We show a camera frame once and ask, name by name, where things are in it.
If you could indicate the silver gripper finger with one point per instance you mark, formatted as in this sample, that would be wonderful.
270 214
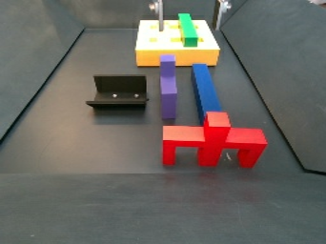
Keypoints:
156 7
223 7

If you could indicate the blue block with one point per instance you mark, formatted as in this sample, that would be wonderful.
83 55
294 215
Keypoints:
206 96

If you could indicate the yellow peg board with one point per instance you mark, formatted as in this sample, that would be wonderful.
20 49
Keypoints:
155 42

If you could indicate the green block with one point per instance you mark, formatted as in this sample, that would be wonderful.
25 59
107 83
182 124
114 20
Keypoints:
188 35

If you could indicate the purple block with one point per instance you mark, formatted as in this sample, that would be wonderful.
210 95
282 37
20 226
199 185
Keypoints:
168 86

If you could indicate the red block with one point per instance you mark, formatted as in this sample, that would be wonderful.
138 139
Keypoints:
211 138

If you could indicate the black angle bracket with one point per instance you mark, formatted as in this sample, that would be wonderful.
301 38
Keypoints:
119 90

